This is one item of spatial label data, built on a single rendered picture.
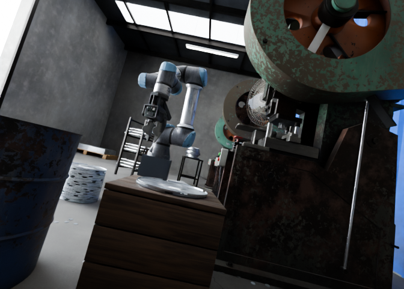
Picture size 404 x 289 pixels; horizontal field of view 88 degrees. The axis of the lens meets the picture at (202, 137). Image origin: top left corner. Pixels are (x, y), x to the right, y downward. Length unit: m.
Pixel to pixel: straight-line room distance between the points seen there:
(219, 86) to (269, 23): 7.47
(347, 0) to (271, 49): 0.38
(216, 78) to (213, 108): 1.23
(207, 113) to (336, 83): 7.27
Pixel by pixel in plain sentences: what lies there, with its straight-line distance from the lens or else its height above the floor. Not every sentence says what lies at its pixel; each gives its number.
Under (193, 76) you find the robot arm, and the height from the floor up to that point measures 1.01.
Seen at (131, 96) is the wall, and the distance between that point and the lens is 8.94.
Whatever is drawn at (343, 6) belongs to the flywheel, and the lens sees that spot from 1.26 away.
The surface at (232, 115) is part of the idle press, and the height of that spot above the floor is 1.19.
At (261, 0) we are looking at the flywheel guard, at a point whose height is 1.30.
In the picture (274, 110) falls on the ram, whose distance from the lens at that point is 1.46.
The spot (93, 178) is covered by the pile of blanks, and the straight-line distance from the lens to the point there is 1.80.
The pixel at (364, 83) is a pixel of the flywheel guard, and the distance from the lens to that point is 1.22.
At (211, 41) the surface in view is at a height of 4.25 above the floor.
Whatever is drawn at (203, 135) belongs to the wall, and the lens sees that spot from 8.07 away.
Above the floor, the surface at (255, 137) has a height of 0.71.
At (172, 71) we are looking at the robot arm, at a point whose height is 0.85.
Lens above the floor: 0.48
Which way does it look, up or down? 7 degrees up
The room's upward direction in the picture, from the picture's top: 13 degrees clockwise
